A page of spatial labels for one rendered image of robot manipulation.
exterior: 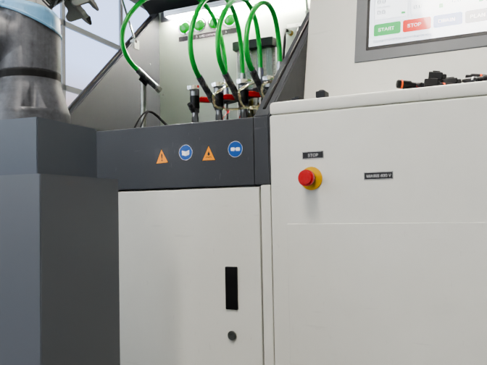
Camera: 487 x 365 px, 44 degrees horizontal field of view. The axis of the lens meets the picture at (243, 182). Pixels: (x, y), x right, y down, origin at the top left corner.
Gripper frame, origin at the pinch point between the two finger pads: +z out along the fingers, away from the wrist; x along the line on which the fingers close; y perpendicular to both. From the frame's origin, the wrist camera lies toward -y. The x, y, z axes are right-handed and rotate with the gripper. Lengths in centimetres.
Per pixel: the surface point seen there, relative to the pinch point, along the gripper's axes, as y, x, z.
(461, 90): -3, 74, 73
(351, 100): 4, 56, 61
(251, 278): 37, 27, 76
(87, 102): 12.3, -18.1, 15.2
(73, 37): -111, -211, -51
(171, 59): -29.9, -31.1, 20.6
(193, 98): -3.4, 1.1, 36.5
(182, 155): 23, 20, 45
